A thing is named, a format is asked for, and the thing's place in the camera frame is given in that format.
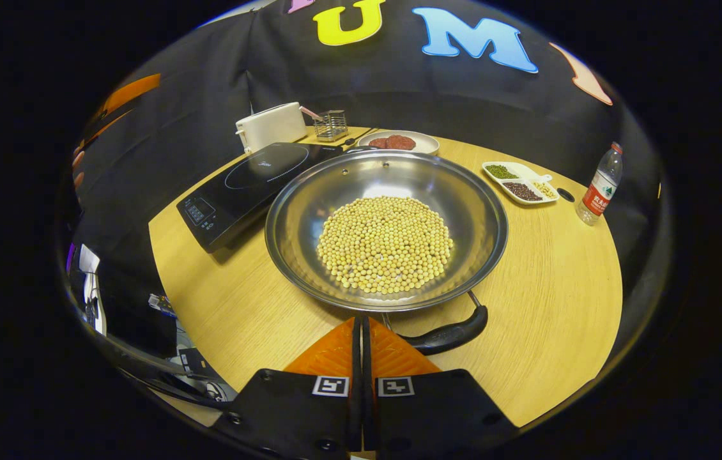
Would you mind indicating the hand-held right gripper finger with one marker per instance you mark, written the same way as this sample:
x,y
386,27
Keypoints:
x,y
356,358
367,358

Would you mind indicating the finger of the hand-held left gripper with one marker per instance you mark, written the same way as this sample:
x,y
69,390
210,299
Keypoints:
x,y
108,128
131,92

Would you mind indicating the black induction cooktop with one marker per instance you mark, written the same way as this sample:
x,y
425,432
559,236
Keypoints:
x,y
252,185

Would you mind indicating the stainless steel pot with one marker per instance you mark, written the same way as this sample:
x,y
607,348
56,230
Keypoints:
x,y
348,179

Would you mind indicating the black backdrop cloth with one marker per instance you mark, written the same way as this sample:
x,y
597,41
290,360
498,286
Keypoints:
x,y
207,83

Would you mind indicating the pile of soybeans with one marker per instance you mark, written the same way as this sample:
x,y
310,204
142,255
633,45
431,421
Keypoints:
x,y
385,246

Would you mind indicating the white paper sheet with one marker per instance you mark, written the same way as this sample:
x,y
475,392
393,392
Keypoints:
x,y
88,259

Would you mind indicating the white toaster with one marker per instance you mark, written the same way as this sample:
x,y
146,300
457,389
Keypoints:
x,y
271,126

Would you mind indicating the dark floor equipment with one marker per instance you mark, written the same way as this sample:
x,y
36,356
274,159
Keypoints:
x,y
192,364

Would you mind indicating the raw meat piece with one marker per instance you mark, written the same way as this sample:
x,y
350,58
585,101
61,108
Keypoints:
x,y
402,142
377,143

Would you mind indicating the white round plate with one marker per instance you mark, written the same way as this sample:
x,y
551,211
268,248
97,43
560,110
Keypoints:
x,y
425,144

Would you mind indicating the pile of dark red beans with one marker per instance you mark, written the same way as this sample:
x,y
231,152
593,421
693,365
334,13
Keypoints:
x,y
522,191

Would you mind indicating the pile of green beans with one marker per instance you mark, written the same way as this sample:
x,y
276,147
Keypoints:
x,y
501,171

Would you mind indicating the white divided dish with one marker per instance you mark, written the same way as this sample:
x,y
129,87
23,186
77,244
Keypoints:
x,y
524,177

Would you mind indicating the pile of pale beans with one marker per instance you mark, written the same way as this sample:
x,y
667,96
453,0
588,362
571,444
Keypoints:
x,y
545,190

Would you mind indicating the black table grommet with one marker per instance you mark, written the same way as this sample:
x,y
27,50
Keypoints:
x,y
566,195

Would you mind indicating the clear plastic water bottle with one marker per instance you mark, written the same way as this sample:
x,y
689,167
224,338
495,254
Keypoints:
x,y
599,195

